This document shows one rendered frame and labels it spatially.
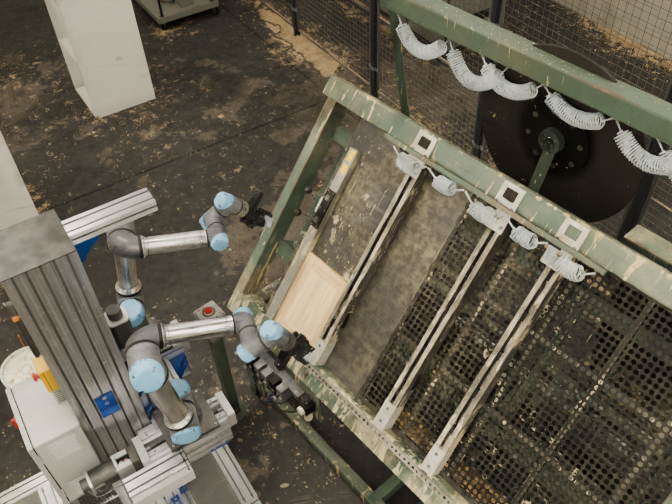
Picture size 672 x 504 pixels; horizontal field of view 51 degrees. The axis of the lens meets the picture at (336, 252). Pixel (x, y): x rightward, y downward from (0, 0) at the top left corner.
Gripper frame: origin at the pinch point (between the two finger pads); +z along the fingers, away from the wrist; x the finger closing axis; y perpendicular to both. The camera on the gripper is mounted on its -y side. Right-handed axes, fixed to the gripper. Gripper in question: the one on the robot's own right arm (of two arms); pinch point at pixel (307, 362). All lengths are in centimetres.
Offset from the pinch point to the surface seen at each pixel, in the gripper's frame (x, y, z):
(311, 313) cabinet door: 42, 9, 38
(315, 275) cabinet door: 52, 23, 31
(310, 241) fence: 63, 32, 23
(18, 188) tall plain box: 274, -91, 29
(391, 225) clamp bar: 28, 64, 10
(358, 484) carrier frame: -8, -37, 109
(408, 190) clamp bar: 30, 79, 3
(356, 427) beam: -12, -9, 49
